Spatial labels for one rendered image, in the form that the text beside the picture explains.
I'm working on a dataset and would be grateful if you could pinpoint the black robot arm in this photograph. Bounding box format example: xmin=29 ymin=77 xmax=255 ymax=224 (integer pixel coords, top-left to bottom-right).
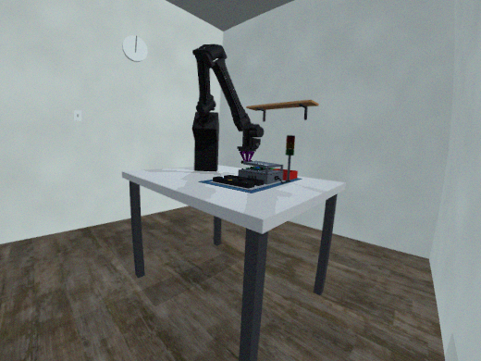
xmin=192 ymin=44 xmax=264 ymax=149

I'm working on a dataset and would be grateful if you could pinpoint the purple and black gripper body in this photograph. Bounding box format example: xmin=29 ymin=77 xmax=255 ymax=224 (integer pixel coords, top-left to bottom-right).
xmin=237 ymin=137 xmax=257 ymax=152

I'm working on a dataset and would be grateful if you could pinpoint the red tray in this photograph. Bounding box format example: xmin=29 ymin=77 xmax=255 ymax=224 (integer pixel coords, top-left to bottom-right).
xmin=274 ymin=168 xmax=298 ymax=181

